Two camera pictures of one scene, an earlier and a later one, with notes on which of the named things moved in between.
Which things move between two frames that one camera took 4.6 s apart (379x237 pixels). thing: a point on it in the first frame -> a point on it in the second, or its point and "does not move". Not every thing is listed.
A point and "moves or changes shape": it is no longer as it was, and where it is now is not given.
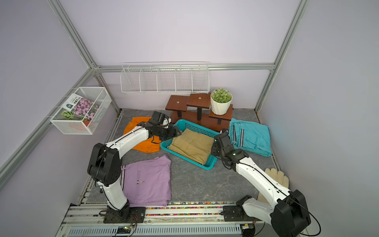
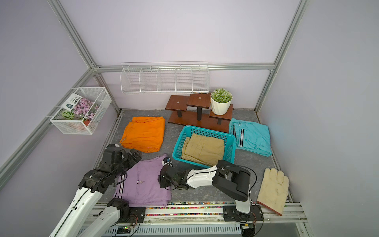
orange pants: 152,144 does not move
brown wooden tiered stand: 197,108 does not move
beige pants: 195,145 moves or changes shape
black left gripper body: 166,133 -> 126,163
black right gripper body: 214,151 -> 163,181
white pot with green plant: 220,101 does not move
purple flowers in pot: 86,109 does not move
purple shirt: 147,183 does not move
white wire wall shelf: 168,77 does not move
